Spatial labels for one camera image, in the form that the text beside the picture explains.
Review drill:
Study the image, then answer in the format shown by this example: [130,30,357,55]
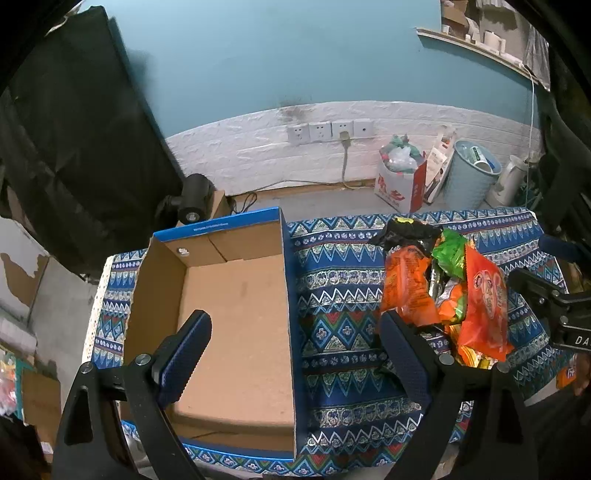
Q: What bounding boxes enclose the large orange-red snack bag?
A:
[458,245,513,362]

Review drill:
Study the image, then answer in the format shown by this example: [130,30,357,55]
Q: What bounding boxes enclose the orange snack bag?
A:
[381,245,440,327]

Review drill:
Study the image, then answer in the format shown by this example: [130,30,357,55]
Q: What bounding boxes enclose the green snack bag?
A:
[432,229,468,280]

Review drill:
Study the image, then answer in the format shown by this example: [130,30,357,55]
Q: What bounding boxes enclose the black snack bag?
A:
[368,217,443,256]

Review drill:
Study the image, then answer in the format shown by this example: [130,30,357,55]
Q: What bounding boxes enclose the patterned blue tablecloth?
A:
[82,207,570,477]

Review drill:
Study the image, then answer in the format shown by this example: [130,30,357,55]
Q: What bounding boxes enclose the blue cardboard box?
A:
[123,207,308,460]

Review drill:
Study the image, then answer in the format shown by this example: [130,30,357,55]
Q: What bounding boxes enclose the white electric kettle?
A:
[486,155,528,207]

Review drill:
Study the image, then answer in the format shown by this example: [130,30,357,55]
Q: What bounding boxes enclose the light blue waste bin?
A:
[444,140,502,210]

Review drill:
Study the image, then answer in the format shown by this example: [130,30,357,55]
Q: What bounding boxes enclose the white flat carton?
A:
[423,125,457,204]

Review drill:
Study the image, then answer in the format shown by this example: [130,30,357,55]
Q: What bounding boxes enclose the small brown cardboard box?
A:
[177,190,230,226]

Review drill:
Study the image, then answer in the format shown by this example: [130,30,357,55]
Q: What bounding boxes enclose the white wall shelf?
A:
[415,27,550,91]

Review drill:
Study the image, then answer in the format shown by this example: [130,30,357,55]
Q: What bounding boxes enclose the grey plug and cable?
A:
[230,130,376,215]

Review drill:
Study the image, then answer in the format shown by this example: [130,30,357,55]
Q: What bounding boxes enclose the white wall socket row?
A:
[287,118,375,145]

